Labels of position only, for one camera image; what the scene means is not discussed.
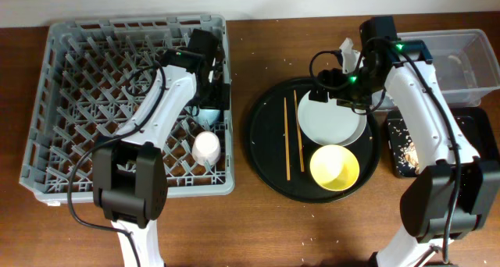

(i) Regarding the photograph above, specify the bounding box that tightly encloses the right wooden chopstick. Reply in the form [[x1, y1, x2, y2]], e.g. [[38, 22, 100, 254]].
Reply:
[[293, 90, 305, 173]]

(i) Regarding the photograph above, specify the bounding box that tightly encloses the round black tray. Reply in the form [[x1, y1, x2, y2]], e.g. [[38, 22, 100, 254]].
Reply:
[[243, 77, 381, 203]]

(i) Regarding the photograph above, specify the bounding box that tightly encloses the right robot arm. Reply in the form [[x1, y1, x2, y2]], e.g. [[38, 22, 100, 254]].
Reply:
[[311, 16, 499, 266]]

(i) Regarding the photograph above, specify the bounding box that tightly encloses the left wooden chopstick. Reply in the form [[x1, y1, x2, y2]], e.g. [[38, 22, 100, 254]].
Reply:
[[283, 97, 291, 182]]

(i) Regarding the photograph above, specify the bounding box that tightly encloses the grey round plate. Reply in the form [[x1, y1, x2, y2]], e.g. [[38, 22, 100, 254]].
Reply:
[[298, 91, 367, 147]]

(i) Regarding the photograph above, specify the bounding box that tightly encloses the rectangular black tray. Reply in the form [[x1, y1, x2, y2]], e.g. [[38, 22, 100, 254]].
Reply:
[[386, 107, 499, 178]]

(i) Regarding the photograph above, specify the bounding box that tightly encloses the grey dishwasher rack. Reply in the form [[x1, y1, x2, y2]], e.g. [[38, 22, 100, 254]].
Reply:
[[20, 14, 231, 206]]

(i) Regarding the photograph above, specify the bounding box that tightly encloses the pink plastic cup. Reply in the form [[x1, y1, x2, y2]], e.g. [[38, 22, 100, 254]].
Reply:
[[192, 131, 221, 166]]

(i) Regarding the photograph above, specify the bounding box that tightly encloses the yellow bowl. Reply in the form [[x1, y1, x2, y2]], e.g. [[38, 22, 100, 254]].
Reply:
[[309, 144, 360, 192]]

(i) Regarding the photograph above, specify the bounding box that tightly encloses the blue plastic cup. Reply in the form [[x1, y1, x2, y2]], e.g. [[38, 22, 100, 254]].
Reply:
[[194, 109, 220, 128]]

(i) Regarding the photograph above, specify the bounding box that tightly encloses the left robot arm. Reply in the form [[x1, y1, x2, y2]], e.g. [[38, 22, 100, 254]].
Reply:
[[91, 29, 230, 266]]

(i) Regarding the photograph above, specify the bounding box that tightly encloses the clear plastic bin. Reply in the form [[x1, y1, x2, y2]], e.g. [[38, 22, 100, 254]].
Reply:
[[398, 29, 499, 108]]

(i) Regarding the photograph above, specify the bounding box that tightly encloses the wooden chopstick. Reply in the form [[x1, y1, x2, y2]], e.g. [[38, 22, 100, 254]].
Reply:
[[283, 97, 291, 182], [293, 90, 305, 173]]

